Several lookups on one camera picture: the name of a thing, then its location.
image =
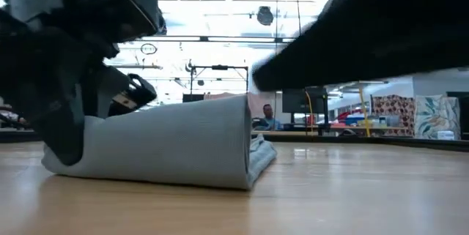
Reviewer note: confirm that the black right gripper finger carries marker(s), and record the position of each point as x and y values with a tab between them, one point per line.
384	33

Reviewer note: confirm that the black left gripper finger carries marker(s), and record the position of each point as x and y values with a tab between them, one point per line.
62	140

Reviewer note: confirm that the grey towel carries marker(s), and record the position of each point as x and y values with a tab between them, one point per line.
165	143

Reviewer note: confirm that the brown floral patterned cloth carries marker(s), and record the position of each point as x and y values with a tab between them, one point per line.
394	112

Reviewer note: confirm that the teal leaf patterned cloth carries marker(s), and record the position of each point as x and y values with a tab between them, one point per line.
436	116

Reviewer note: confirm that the black background monitor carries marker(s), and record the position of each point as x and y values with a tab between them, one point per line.
302	101

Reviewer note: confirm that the white tub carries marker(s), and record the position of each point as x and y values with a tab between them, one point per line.
445	135

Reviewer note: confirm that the dark round hanging fixture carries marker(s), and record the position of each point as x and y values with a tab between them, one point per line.
264	15

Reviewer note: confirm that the person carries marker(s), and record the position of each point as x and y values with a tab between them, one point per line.
270	118

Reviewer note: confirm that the black background frame stand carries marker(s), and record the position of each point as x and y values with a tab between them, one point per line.
220	67

